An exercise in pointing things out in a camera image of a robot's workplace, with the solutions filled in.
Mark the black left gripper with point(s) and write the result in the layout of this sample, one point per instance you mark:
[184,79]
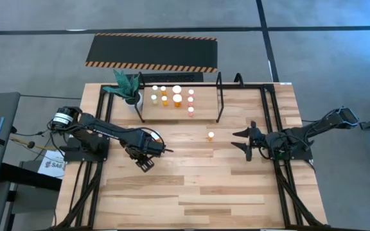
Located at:
[144,146]

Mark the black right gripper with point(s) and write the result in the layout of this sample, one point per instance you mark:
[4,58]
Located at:
[265,141]

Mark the small pink medicine bottle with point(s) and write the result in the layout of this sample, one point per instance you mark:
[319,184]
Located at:
[191,91]
[190,109]
[190,99]

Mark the small yellow-green medicine bottle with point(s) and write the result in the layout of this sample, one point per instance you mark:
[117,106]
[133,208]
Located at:
[153,97]
[155,87]

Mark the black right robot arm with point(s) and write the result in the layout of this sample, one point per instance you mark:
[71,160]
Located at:
[316,131]

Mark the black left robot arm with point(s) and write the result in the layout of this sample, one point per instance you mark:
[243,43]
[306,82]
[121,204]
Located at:
[101,131]

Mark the white plant pot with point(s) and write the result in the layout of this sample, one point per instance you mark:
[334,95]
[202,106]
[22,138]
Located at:
[133,103]

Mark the green snake plant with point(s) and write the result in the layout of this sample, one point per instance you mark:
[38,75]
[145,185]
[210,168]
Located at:
[124,85]

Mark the black flat box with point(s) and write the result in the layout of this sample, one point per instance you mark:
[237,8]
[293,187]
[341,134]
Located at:
[178,77]

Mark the white printed paper sheet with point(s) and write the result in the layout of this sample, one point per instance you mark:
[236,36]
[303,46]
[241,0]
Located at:
[54,163]

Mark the black hazard-striped floor mat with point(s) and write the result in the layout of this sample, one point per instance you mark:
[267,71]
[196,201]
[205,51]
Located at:
[149,51]

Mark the black round knob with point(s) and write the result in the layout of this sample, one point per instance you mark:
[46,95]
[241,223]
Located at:
[31,144]

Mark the black furniture panel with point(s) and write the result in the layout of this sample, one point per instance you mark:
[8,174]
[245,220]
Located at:
[27,176]

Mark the wooden shelf black metal frame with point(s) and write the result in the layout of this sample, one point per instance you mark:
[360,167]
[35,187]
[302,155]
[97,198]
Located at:
[207,110]

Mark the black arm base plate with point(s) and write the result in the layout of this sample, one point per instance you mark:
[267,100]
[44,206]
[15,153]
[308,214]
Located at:
[300,156]
[75,156]

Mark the black curved bracket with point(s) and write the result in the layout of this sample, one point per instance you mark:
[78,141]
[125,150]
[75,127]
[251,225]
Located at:
[239,78]

